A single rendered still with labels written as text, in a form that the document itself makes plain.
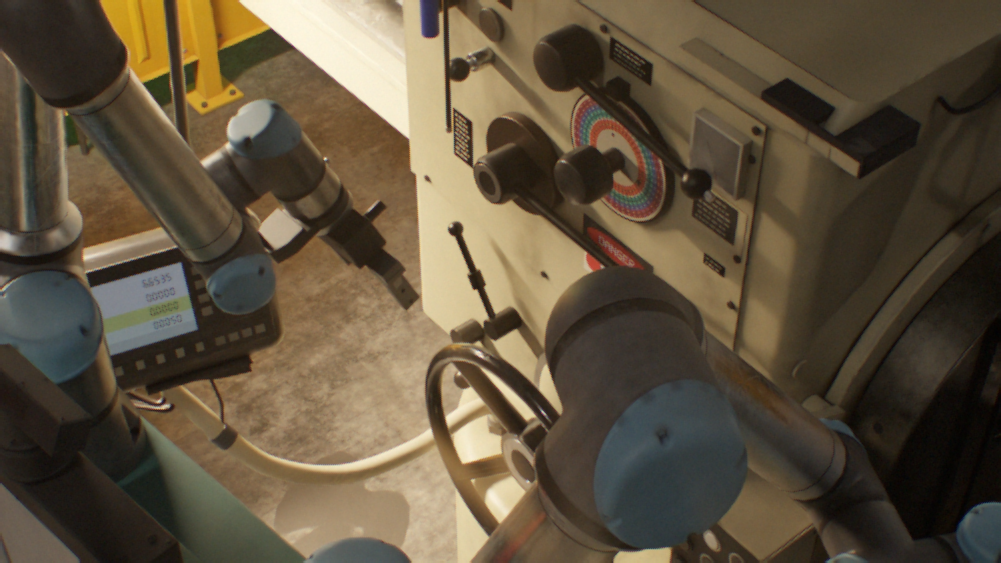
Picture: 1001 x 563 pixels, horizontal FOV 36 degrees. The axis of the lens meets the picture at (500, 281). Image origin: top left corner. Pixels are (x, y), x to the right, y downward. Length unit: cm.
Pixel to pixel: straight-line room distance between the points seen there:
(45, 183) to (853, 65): 89
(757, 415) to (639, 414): 28
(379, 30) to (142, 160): 140
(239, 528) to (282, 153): 43
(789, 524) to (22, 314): 94
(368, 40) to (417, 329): 125
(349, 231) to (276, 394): 204
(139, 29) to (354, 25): 170
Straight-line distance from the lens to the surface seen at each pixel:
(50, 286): 175
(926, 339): 198
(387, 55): 290
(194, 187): 163
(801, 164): 168
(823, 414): 192
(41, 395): 139
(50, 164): 174
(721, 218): 181
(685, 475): 111
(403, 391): 387
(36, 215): 177
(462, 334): 241
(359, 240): 188
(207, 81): 480
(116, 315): 239
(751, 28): 175
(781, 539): 194
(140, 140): 158
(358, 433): 379
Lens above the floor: 285
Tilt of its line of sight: 44 degrees down
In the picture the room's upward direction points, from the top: straight up
